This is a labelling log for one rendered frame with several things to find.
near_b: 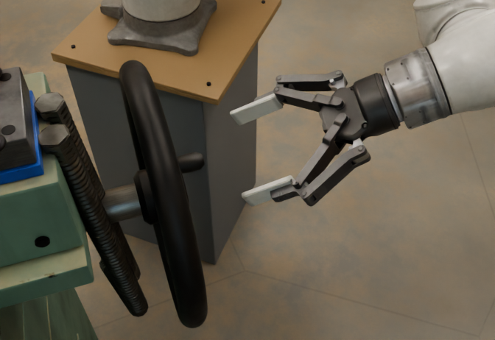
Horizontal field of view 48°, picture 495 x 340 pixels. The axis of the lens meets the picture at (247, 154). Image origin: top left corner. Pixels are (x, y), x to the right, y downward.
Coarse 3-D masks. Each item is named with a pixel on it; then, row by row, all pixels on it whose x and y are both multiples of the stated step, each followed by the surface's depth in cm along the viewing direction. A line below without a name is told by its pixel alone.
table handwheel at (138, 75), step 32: (128, 64) 55; (128, 96) 51; (160, 128) 48; (160, 160) 47; (128, 192) 59; (160, 192) 47; (160, 224) 48; (192, 224) 48; (192, 256) 48; (192, 288) 49; (192, 320) 53
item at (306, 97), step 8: (280, 88) 78; (288, 88) 77; (288, 96) 77; (296, 96) 76; (304, 96) 75; (312, 96) 75; (320, 96) 73; (328, 96) 73; (288, 104) 79; (296, 104) 77; (304, 104) 76; (312, 104) 75; (320, 104) 73; (328, 104) 72; (336, 104) 71
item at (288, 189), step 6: (288, 186) 70; (270, 192) 71; (276, 192) 70; (282, 192) 70; (288, 192) 70; (294, 192) 70; (300, 192) 69; (276, 198) 70; (282, 198) 70; (288, 198) 71; (312, 198) 69
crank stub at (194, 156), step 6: (180, 156) 72; (186, 156) 72; (192, 156) 72; (198, 156) 72; (180, 162) 71; (186, 162) 71; (192, 162) 72; (198, 162) 72; (180, 168) 71; (186, 168) 72; (192, 168) 72; (198, 168) 72
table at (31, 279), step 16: (48, 256) 49; (64, 256) 49; (80, 256) 49; (0, 272) 47; (16, 272) 47; (32, 272) 47; (48, 272) 47; (64, 272) 48; (80, 272) 48; (0, 288) 47; (16, 288) 47; (32, 288) 48; (48, 288) 48; (64, 288) 49; (0, 304) 48
